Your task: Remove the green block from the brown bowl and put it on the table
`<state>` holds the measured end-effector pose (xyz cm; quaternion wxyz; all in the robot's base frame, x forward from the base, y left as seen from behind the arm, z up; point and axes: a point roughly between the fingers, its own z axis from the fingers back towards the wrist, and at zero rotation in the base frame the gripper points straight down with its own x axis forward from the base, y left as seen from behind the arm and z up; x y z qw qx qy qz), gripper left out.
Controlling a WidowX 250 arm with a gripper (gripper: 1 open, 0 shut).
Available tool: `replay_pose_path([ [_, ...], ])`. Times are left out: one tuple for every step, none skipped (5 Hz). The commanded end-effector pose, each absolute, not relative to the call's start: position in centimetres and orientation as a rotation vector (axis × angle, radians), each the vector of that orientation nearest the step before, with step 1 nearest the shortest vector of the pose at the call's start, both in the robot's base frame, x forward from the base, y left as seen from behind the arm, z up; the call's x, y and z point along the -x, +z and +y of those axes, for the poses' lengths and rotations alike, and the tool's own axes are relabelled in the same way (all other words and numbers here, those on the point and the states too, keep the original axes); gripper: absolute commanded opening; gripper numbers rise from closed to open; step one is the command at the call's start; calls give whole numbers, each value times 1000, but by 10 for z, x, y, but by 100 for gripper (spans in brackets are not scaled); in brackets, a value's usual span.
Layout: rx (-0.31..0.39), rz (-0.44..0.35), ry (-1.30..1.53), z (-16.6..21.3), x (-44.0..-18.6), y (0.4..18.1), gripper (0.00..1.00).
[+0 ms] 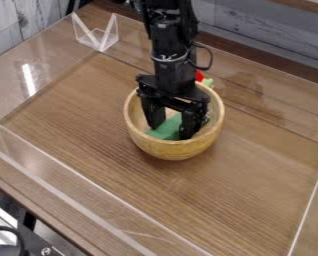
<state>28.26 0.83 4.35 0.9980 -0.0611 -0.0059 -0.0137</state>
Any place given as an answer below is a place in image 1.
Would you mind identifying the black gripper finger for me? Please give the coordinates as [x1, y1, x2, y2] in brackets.
[142, 97, 166, 129]
[179, 110, 206, 140]

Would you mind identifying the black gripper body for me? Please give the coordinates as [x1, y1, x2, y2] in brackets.
[137, 56, 210, 117]

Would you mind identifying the green rectangular block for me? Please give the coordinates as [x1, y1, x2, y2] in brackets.
[146, 112, 182, 141]

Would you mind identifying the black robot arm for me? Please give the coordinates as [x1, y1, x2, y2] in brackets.
[137, 0, 213, 140]

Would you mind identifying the brown wooden bowl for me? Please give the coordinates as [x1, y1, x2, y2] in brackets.
[123, 82, 225, 161]

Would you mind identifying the red toy strawberry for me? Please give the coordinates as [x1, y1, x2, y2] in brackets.
[195, 70, 214, 88]

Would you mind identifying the black device with logo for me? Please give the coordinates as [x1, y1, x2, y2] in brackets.
[18, 211, 80, 256]

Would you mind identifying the clear acrylic corner bracket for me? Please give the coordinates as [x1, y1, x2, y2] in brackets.
[71, 13, 119, 52]

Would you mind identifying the clear acrylic enclosure wall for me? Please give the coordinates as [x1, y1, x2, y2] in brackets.
[0, 11, 318, 256]

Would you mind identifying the black cable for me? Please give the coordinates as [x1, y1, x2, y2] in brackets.
[0, 224, 34, 256]

